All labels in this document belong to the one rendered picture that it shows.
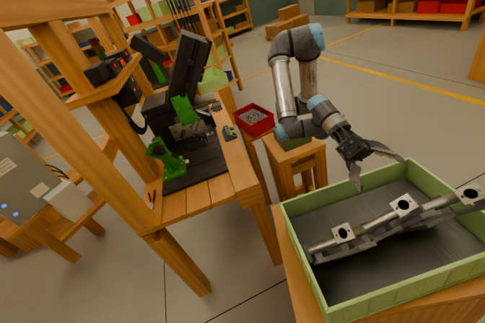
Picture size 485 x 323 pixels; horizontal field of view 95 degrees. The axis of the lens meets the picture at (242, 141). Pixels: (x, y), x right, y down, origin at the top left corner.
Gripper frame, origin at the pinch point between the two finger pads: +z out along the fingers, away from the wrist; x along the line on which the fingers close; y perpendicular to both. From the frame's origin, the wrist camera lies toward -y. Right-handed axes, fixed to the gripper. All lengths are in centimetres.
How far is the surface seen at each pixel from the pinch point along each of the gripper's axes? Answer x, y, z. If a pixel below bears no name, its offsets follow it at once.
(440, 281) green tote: -12.4, -22.0, 29.1
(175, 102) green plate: -67, 15, -108
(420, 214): 0.7, -2.3, 11.6
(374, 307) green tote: -29.6, -8.4, 27.9
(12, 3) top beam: -34, 91, -95
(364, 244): -11.8, 10.1, 12.2
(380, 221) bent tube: -12.4, -11.3, 8.2
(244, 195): -62, -7, -32
